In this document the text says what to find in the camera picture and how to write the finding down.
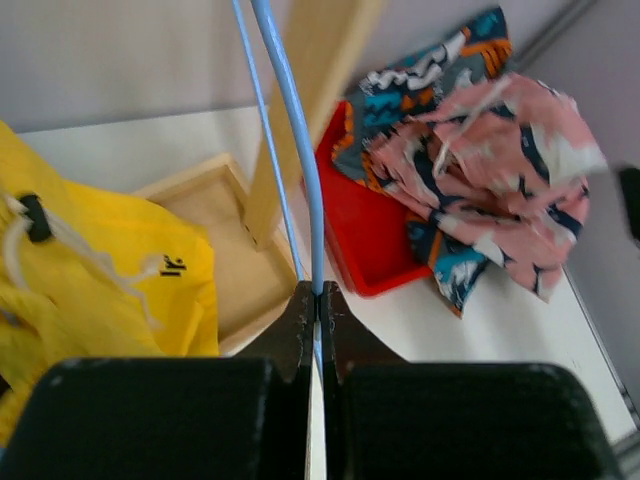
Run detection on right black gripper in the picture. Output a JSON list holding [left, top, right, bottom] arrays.
[[618, 167, 640, 246]]

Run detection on blue hanger of pink shorts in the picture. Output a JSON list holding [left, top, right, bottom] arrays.
[[230, 0, 329, 364]]

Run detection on yellow shorts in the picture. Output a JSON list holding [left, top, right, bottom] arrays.
[[1, 126, 219, 441]]

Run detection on blue orange graphic shorts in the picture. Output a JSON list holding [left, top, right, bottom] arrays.
[[331, 6, 512, 315]]

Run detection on red plastic tray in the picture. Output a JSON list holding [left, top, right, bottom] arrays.
[[315, 102, 432, 297]]

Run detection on wooden clothes rack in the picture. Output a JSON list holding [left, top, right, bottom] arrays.
[[140, 1, 385, 354]]

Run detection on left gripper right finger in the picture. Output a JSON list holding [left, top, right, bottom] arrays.
[[319, 281, 622, 479]]

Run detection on pink patterned shorts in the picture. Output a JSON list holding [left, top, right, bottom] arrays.
[[369, 73, 607, 300]]

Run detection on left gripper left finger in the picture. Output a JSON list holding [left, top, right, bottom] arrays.
[[1, 281, 314, 479]]

